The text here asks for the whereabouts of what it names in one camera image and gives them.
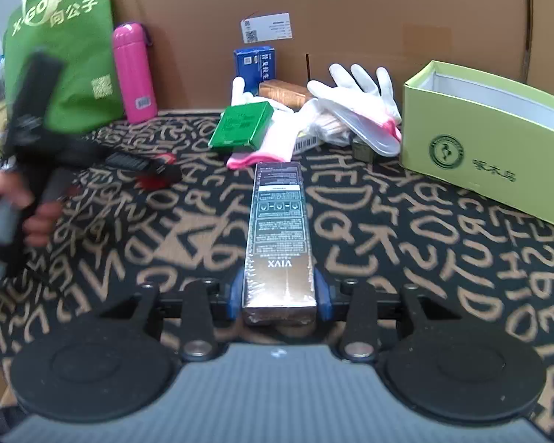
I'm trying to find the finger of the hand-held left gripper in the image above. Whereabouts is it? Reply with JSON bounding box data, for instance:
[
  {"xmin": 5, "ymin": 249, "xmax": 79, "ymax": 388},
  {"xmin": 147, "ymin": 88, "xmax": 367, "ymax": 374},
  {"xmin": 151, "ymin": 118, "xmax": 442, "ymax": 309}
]
[{"xmin": 102, "ymin": 150, "xmax": 152, "ymax": 174}]

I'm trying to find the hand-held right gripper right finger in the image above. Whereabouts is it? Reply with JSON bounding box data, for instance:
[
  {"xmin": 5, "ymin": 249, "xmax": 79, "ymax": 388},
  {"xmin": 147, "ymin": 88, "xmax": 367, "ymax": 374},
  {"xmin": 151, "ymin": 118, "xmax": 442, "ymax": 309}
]
[{"xmin": 311, "ymin": 270, "xmax": 462, "ymax": 361}]

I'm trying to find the white shipping label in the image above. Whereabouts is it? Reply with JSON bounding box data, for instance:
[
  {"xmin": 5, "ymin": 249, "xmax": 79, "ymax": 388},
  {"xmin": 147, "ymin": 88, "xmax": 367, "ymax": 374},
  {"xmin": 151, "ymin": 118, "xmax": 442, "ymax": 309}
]
[{"xmin": 241, "ymin": 13, "xmax": 294, "ymax": 43}]

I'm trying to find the lime green box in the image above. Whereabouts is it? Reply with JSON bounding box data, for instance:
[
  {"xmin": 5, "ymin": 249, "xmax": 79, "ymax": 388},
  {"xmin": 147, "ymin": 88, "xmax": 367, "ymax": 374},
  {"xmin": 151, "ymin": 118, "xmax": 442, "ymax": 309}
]
[{"xmin": 399, "ymin": 59, "xmax": 554, "ymax": 234}]

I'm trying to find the clear plastic container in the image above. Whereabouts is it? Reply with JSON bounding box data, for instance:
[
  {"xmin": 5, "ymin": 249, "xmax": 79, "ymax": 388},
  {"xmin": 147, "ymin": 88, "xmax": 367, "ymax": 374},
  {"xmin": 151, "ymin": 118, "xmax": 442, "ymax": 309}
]
[{"xmin": 316, "ymin": 97, "xmax": 401, "ymax": 158}]

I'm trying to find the dark red item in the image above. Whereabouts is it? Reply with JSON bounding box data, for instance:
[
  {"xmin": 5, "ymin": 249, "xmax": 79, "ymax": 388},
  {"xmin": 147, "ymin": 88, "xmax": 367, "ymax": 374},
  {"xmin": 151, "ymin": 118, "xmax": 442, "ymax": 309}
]
[{"xmin": 136, "ymin": 152, "xmax": 183, "ymax": 191}]

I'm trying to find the large cardboard box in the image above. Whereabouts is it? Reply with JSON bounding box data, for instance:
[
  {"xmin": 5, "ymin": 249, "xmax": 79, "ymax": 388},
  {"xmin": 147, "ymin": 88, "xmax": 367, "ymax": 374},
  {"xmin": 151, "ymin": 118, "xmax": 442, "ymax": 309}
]
[{"xmin": 106, "ymin": 0, "xmax": 554, "ymax": 114}]

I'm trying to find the long brown black carton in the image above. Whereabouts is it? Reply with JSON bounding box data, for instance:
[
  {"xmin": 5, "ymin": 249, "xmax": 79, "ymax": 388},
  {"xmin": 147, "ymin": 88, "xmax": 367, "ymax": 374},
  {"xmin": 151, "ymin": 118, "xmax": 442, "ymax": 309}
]
[{"xmin": 241, "ymin": 162, "xmax": 318, "ymax": 326}]

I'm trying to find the white glove pink cuff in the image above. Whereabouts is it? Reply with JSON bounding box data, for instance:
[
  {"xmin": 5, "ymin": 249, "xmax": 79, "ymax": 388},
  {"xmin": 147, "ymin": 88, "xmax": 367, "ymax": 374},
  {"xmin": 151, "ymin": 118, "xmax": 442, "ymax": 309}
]
[
  {"xmin": 225, "ymin": 78, "xmax": 312, "ymax": 170},
  {"xmin": 307, "ymin": 63, "xmax": 403, "ymax": 141}
]

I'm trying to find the pink thermos bottle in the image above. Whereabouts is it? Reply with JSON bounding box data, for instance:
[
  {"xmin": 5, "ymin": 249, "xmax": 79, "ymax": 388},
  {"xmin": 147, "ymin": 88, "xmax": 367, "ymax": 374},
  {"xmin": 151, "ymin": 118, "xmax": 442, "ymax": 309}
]
[{"xmin": 112, "ymin": 22, "xmax": 158, "ymax": 124}]

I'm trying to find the blue box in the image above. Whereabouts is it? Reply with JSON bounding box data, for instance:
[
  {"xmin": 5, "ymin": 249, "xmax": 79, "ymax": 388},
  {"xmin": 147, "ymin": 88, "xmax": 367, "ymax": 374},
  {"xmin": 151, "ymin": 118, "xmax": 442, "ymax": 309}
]
[{"xmin": 233, "ymin": 46, "xmax": 277, "ymax": 100}]

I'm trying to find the small green item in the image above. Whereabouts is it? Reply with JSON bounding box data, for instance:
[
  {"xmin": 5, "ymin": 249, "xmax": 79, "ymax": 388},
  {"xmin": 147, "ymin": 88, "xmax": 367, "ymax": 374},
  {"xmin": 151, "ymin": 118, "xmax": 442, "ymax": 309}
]
[{"xmin": 351, "ymin": 136, "xmax": 384, "ymax": 163}]

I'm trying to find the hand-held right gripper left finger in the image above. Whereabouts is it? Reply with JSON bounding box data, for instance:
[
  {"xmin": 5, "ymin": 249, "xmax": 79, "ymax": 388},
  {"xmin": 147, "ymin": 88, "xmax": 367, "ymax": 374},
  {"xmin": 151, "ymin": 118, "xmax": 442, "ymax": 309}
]
[{"xmin": 99, "ymin": 271, "xmax": 247, "ymax": 361}]

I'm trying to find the green tote bag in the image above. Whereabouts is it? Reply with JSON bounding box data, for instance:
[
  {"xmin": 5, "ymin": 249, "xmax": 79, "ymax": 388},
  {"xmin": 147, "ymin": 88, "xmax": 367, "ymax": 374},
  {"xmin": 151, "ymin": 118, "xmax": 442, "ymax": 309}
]
[{"xmin": 2, "ymin": 0, "xmax": 125, "ymax": 134}]

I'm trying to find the black lettered mat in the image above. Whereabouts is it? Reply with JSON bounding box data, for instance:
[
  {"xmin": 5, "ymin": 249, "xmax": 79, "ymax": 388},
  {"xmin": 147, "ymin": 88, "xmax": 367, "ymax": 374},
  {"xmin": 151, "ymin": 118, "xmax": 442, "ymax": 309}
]
[{"xmin": 0, "ymin": 110, "xmax": 554, "ymax": 379}]

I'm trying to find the bag of toothpicks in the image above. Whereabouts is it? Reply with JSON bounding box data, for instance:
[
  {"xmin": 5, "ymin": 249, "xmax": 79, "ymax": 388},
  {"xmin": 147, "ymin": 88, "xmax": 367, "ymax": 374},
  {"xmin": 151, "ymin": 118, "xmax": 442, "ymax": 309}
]
[{"xmin": 294, "ymin": 111, "xmax": 357, "ymax": 154}]

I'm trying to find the person's left hand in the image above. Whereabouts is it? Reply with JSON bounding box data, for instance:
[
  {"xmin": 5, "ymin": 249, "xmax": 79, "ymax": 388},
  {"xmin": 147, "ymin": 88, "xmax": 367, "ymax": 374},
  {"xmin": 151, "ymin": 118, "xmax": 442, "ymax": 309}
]
[{"xmin": 0, "ymin": 168, "xmax": 64, "ymax": 250}]

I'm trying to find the green flat box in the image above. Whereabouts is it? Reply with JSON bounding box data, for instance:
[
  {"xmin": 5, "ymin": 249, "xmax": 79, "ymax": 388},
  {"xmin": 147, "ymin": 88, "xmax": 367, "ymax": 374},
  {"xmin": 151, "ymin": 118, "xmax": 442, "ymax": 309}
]
[{"xmin": 208, "ymin": 100, "xmax": 275, "ymax": 151}]

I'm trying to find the brown wooden block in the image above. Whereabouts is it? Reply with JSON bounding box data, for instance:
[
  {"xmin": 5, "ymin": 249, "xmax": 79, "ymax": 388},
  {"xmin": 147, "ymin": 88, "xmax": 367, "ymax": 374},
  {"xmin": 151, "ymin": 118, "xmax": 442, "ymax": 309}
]
[{"xmin": 259, "ymin": 79, "xmax": 315, "ymax": 110}]

